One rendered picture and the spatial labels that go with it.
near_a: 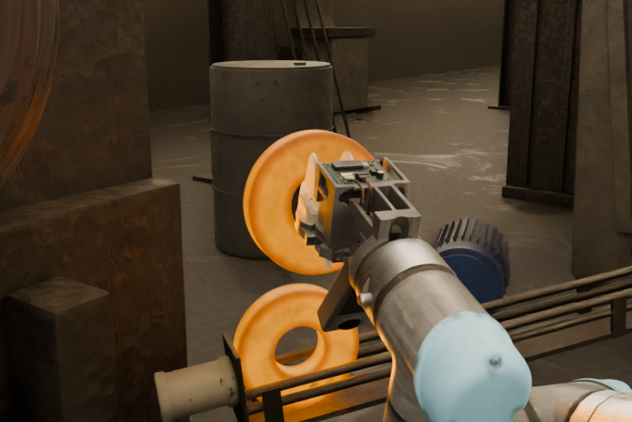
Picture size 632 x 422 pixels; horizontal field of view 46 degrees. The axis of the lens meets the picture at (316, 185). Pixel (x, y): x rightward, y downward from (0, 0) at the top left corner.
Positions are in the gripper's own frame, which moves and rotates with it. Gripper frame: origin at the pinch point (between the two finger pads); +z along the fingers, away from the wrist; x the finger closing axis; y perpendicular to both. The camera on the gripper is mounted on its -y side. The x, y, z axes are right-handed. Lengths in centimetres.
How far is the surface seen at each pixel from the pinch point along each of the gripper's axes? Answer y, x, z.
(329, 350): -22.7, -3.8, -0.3
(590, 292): -23, -45, 4
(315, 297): -15.9, -1.9, 1.5
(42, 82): 9.4, 26.6, 7.9
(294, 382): -24.5, 1.3, -2.9
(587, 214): -101, -174, 143
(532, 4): -54, -238, 300
